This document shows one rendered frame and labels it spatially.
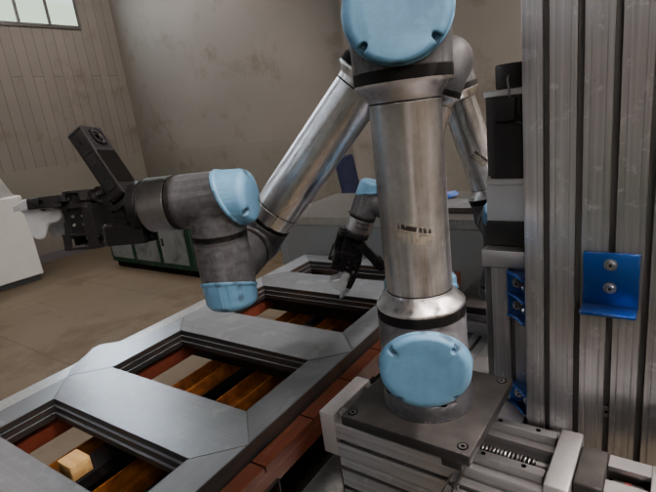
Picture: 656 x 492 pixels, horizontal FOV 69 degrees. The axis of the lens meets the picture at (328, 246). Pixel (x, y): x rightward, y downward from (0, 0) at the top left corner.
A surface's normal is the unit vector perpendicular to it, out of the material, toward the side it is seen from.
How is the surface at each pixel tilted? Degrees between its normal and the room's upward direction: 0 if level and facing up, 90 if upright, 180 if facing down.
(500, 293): 90
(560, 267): 90
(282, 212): 104
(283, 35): 90
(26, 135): 90
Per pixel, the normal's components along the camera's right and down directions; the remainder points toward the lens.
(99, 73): 0.81, 0.06
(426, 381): -0.15, 0.41
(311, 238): -0.54, 0.29
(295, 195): 0.15, 0.49
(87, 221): -0.18, 0.15
